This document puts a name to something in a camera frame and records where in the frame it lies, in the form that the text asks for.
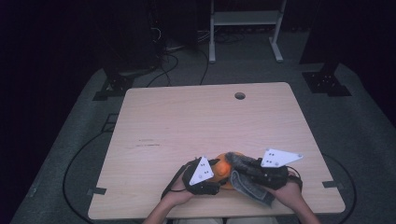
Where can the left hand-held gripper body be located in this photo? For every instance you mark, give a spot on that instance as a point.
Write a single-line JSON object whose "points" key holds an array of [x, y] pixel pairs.
{"points": [[202, 186]]}

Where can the person's left hand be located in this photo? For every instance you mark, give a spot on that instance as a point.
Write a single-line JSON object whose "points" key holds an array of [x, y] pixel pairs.
{"points": [[174, 194]]}

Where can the orange plush toy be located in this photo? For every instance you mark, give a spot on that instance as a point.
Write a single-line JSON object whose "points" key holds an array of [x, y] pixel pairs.
{"points": [[222, 169]]}

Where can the black tape strip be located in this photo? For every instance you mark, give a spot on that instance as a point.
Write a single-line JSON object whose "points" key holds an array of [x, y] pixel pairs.
{"points": [[333, 184], [97, 191]]}

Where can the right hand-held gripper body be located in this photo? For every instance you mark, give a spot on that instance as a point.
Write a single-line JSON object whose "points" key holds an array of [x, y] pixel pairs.
{"points": [[274, 177]]}

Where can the white metal table frame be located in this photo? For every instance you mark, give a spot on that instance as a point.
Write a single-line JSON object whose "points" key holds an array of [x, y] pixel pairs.
{"points": [[246, 18]]}

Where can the person's right hand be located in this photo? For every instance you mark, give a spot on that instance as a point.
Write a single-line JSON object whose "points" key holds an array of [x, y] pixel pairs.
{"points": [[288, 196]]}

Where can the black stand with base plate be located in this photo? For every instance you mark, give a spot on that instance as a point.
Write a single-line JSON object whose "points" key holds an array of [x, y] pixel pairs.
{"points": [[116, 84], [327, 82]]}

